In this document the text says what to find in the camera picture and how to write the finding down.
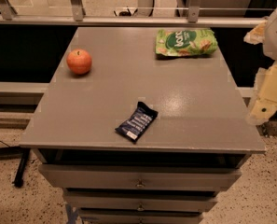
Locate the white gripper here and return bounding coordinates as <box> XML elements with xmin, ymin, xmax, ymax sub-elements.
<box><xmin>243</xmin><ymin>8</ymin><xmax>277</xmax><ymax>125</ymax></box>

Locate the red orange apple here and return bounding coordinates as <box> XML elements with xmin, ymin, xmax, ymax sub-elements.
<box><xmin>66</xmin><ymin>49</ymin><xmax>92</xmax><ymax>75</ymax></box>

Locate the green snack bag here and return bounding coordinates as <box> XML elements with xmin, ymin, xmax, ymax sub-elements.
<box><xmin>156</xmin><ymin>29</ymin><xmax>218</xmax><ymax>57</ymax></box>

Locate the dark blue snack wrapper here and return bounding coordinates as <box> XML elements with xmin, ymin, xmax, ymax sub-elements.
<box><xmin>115</xmin><ymin>102</ymin><xmax>159</xmax><ymax>143</ymax></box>

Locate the grey drawer cabinet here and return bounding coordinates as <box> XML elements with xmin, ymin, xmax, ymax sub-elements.
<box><xmin>21</xmin><ymin>27</ymin><xmax>265</xmax><ymax>224</ymax></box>

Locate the middle grey drawer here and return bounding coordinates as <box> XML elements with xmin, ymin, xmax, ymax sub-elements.
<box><xmin>63</xmin><ymin>191</ymin><xmax>217</xmax><ymax>213</ymax></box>

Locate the grey drawer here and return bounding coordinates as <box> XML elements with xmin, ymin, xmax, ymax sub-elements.
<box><xmin>79</xmin><ymin>210</ymin><xmax>202</xmax><ymax>224</ymax></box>
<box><xmin>63</xmin><ymin>191</ymin><xmax>217</xmax><ymax>213</ymax></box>
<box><xmin>39</xmin><ymin>164</ymin><xmax>242</xmax><ymax>191</ymax></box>

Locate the top grey drawer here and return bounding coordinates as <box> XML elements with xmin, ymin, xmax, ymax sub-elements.
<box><xmin>39</xmin><ymin>164</ymin><xmax>242</xmax><ymax>191</ymax></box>

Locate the bottom grey drawer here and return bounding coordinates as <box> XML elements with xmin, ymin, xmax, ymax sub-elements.
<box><xmin>79</xmin><ymin>210</ymin><xmax>202</xmax><ymax>224</ymax></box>

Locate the black stand leg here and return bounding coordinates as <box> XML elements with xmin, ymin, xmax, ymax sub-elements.
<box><xmin>13</xmin><ymin>148</ymin><xmax>30</xmax><ymax>188</ymax></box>

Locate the metal railing frame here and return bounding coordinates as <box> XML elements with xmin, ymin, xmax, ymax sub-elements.
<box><xmin>0</xmin><ymin>0</ymin><xmax>277</xmax><ymax>28</ymax></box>

